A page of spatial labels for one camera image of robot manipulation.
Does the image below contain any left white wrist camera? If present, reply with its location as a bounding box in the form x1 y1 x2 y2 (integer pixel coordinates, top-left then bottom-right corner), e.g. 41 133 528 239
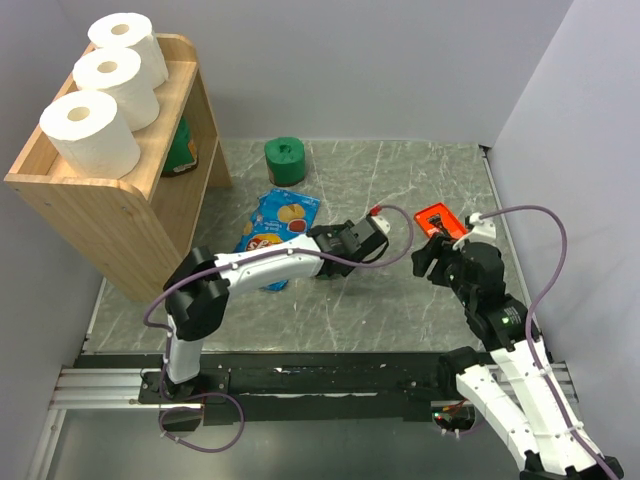
369 205 391 235

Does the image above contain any orange razor package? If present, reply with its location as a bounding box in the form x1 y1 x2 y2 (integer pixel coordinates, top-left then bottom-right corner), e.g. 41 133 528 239
413 202 467 240

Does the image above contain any white paper towel roll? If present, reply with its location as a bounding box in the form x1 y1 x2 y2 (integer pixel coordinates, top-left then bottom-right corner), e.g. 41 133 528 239
87 12 169 89
72 47 160 132
39 90 141 179

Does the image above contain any wooden shelf unit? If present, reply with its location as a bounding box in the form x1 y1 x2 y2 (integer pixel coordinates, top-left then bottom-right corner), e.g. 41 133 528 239
4 33 232 301

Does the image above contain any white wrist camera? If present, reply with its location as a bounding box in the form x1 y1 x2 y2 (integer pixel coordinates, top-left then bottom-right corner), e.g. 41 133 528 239
369 205 391 235
452 212 497 251

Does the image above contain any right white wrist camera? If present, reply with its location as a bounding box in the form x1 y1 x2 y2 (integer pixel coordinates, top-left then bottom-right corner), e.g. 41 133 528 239
452 212 497 251

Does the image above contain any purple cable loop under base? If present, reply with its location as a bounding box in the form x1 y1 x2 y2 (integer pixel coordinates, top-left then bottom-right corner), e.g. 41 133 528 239
158 390 246 454

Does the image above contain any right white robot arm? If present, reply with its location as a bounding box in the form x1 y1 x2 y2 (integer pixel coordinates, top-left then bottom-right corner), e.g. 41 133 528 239
411 233 624 479

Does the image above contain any green roll front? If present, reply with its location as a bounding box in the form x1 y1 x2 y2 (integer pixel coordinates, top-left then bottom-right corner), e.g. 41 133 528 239
161 117 198 177

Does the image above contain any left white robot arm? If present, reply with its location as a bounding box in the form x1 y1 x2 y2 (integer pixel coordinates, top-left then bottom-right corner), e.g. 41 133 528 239
163 215 390 398

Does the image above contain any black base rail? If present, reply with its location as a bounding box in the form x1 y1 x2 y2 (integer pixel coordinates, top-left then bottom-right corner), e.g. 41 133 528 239
74 349 531 426

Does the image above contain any green roll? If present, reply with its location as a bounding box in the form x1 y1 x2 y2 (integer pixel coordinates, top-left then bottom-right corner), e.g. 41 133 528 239
315 267 352 280
161 117 198 177
264 137 306 187

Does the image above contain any blue Lays chips bag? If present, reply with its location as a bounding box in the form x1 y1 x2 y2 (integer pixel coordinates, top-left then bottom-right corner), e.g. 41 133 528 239
225 188 323 296

